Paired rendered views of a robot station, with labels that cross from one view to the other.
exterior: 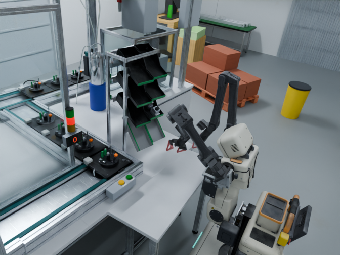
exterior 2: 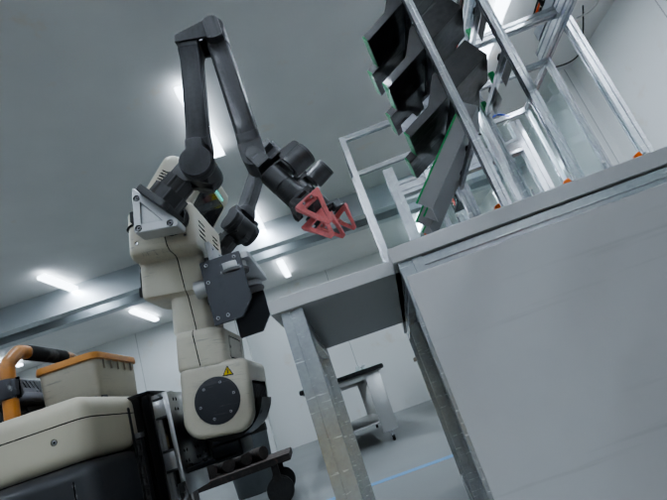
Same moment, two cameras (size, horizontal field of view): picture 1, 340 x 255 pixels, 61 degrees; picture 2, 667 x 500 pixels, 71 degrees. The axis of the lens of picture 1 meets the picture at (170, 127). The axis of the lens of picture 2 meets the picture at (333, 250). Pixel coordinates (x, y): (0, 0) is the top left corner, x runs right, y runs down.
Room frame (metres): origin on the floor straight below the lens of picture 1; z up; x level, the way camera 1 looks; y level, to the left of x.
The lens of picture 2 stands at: (2.72, -0.72, 0.64)
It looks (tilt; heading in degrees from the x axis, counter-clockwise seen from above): 17 degrees up; 150
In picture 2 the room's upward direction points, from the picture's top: 19 degrees counter-clockwise
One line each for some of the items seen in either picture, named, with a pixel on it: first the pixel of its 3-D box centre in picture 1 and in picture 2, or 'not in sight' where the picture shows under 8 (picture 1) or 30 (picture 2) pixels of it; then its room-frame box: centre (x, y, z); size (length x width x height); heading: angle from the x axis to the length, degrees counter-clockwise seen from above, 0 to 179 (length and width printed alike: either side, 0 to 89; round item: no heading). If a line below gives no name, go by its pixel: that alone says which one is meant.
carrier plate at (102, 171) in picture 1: (108, 162); not in sight; (1.57, 0.40, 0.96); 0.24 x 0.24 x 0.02; 56
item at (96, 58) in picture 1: (96, 63); not in sight; (2.51, 0.74, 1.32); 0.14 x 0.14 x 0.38
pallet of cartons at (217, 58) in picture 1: (222, 74); not in sight; (5.14, -0.86, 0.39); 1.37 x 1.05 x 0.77; 51
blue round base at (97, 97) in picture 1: (97, 95); not in sight; (2.51, 0.74, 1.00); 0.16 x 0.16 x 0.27
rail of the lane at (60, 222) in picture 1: (92, 199); not in sight; (1.25, 0.43, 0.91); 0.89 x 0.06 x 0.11; 146
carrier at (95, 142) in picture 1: (84, 141); not in sight; (1.71, 0.62, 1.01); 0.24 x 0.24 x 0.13; 56
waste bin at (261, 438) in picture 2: not in sight; (249, 460); (-2.99, 0.63, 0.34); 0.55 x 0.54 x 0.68; 63
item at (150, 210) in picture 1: (150, 175); (410, 297); (1.61, 0.11, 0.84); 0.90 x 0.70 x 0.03; 153
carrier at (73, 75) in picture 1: (77, 73); not in sight; (2.95, 1.09, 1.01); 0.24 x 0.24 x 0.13; 56
